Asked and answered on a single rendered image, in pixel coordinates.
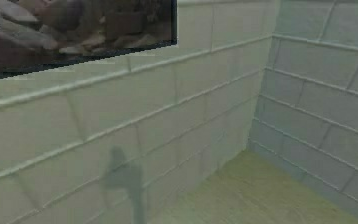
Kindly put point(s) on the dark framed wall picture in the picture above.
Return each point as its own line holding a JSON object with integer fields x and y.
{"x": 70, "y": 30}

